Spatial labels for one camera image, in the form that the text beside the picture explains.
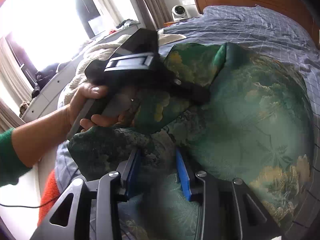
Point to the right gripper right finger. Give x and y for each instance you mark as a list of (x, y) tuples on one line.
[(228, 209)]

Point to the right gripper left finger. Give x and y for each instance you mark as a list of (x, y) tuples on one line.
[(69, 218)]

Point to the green floral silk garment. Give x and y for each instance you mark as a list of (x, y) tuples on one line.
[(258, 125)]

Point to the left forearm green sleeve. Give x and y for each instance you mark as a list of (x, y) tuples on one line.
[(23, 147)]

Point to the person's left hand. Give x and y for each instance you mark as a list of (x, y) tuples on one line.
[(114, 106)]

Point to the orange red blanket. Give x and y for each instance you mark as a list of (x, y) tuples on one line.
[(49, 196)]

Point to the white low cabinet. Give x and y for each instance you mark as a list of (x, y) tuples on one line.
[(47, 100)]

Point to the blue checked bed cover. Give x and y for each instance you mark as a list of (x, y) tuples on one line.
[(258, 29)]

